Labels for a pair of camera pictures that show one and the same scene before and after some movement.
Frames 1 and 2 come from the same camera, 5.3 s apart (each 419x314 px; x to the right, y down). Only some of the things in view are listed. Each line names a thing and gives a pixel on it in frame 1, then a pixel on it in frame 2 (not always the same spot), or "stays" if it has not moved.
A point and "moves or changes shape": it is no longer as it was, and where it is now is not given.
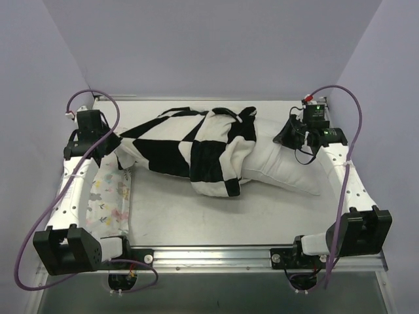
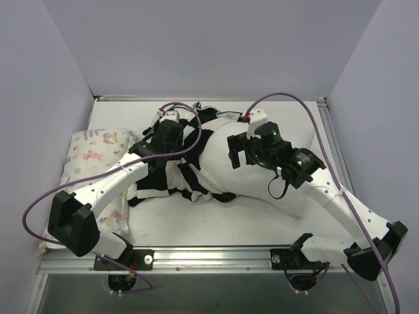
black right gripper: [292, 131] → [237, 148]
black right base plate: [290, 258] stays
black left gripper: [107, 144] → [169, 129]
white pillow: [273, 161] moves or changes shape
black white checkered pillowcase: [206, 147] moves or changes shape
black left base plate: [145, 256] stays
